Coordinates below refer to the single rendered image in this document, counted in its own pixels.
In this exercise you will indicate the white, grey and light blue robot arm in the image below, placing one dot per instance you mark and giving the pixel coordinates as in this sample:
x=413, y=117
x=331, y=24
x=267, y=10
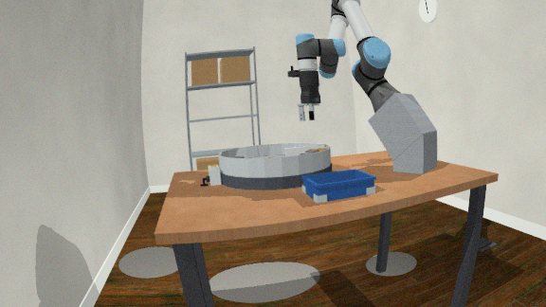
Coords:
x=375, y=56

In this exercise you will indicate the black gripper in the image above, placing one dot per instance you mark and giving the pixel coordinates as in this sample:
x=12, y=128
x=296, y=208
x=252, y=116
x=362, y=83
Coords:
x=309, y=85

